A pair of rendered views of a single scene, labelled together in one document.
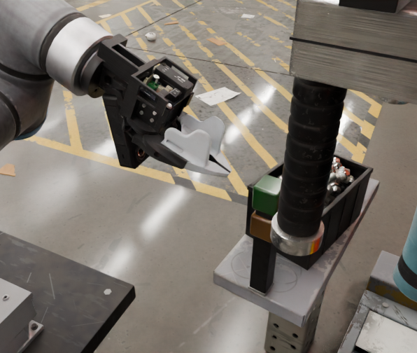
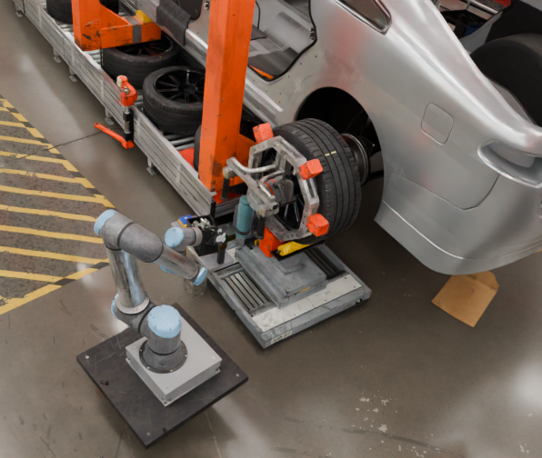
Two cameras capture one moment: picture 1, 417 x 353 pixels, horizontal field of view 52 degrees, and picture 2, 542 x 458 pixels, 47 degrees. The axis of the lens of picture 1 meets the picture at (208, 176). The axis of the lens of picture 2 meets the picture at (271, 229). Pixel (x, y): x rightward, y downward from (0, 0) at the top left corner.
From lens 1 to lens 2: 291 cm
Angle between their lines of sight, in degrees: 58
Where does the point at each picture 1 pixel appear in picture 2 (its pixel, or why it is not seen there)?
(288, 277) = not seen: hidden behind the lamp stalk
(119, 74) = (206, 233)
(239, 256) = (206, 262)
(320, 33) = (267, 212)
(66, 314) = not seen: hidden behind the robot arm
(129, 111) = (211, 239)
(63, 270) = not seen: hidden behind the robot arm
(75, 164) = not seen: outside the picture
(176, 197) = (75, 290)
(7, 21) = (185, 240)
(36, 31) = (192, 237)
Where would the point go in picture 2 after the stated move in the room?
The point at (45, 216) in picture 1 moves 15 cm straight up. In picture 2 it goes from (41, 353) to (37, 335)
